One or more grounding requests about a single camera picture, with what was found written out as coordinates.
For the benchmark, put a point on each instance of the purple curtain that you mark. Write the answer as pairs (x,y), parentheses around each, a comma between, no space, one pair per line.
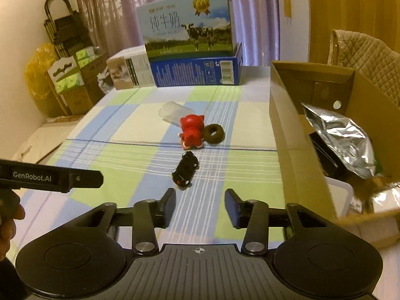
(113,26)

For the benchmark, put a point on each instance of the black product box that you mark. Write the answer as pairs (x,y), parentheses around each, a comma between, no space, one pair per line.
(332,165)

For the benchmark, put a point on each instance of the silver green foil pouch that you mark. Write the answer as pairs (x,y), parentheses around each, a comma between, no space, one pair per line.
(346,139)

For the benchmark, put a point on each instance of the person's left hand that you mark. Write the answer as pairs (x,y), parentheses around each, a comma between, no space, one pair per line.
(8,231)

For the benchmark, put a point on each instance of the large cardboard box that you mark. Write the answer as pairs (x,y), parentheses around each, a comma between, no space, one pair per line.
(348,92)

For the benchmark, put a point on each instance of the plaid bed sheet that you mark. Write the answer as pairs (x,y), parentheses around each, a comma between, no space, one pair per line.
(136,151)

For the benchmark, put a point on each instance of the yellow plastic bag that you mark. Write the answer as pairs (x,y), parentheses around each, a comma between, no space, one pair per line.
(38,84)

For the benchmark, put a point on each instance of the tissue display box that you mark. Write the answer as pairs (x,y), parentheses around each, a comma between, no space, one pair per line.
(65,76)

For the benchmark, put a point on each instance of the white square night light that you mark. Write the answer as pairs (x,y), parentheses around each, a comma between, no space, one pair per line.
(341,196)

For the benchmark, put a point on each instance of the crumpled white plastic bag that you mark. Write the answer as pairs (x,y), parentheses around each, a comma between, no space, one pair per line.
(105,82)

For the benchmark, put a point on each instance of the beige white product box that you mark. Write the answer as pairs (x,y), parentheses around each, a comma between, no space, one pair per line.
(130,68)

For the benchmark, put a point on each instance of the flat cardboard on floor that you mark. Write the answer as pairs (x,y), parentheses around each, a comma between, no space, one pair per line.
(46,139)

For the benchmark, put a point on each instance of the red cat figurine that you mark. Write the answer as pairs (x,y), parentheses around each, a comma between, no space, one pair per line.
(192,131)

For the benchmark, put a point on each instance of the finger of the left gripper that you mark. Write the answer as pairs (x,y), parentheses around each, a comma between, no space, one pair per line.
(83,178)

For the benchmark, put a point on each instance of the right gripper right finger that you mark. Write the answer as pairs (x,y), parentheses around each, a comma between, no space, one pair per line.
(252,215)

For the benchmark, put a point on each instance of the quilted beige chair cover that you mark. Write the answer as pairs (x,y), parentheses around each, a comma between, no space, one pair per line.
(369,56)

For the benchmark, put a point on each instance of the cotton swab pack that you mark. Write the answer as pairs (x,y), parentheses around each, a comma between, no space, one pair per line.
(382,199)

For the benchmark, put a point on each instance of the black folding trolley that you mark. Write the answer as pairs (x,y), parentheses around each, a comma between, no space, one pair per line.
(67,34)

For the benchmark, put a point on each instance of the milk carton gift box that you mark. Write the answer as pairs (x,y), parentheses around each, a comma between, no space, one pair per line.
(174,29)

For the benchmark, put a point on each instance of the clear plastic cup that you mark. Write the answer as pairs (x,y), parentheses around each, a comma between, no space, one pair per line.
(171,112)

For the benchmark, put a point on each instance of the brown hair scrunchie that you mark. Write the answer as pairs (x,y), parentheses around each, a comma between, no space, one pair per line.
(213,134)

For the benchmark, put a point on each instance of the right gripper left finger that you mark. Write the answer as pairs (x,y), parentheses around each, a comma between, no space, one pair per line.
(149,215)

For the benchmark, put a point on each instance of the stacked cardboard boxes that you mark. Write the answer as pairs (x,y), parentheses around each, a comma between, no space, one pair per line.
(87,63)

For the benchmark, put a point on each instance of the blue flat carton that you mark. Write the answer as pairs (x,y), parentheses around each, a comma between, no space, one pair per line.
(199,70)

